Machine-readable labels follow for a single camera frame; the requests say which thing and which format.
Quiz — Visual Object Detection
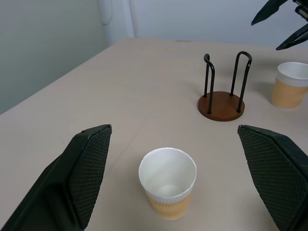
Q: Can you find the orange sleeved white paper cup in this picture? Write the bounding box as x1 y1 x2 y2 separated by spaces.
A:
138 147 197 220
271 62 308 110

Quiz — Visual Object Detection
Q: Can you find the wire cup holder wooden base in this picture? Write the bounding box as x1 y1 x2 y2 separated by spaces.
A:
197 51 253 122

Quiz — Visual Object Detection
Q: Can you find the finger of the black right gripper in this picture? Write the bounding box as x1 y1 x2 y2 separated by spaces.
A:
275 23 308 51
251 0 293 26

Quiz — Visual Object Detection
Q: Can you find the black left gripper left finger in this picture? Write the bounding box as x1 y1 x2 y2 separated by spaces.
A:
0 124 113 231

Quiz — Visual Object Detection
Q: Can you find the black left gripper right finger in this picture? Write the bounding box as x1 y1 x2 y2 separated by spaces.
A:
237 124 308 231

